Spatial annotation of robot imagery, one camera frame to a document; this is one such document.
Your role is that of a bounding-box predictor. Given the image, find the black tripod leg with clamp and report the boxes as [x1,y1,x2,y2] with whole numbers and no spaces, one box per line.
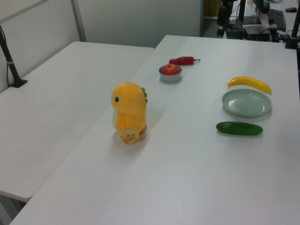
[285,13,300,49]

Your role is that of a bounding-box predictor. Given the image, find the black computer box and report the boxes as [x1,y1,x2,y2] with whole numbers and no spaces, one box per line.
[243,24,271,42]

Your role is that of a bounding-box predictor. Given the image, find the black device on stand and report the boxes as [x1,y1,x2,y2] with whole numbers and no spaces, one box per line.
[217,0,228,38]

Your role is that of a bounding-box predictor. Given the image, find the red chili pepper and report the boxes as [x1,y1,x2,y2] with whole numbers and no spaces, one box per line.
[169,56,201,66]

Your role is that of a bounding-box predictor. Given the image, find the green cucumber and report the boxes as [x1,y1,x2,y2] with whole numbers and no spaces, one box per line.
[216,121,263,136]

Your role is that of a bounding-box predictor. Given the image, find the black keyboard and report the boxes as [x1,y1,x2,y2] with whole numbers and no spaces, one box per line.
[268,8,287,30]

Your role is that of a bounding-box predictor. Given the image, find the small metal bowl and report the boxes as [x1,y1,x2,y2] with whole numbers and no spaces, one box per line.
[158,65,183,83]

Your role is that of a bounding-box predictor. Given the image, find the white side table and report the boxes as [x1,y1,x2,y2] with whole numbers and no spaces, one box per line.
[0,41,155,203]

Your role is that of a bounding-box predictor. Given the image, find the pale green plastic plate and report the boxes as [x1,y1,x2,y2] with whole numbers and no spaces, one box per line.
[221,88,273,118]

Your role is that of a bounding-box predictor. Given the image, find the grey partition frame post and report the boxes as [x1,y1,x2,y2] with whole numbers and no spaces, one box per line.
[69,0,87,43]

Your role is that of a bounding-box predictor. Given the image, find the yellow banana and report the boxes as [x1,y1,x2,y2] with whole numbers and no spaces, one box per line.
[226,75,272,93]

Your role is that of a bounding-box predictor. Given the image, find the black vertical stand pole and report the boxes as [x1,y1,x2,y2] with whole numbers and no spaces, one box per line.
[238,0,247,23]

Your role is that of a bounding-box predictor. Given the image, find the black pole with clamp base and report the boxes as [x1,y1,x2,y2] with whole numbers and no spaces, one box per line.
[0,24,28,88]

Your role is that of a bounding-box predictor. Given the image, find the red apple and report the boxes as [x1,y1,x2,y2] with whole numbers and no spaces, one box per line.
[163,63,178,75]

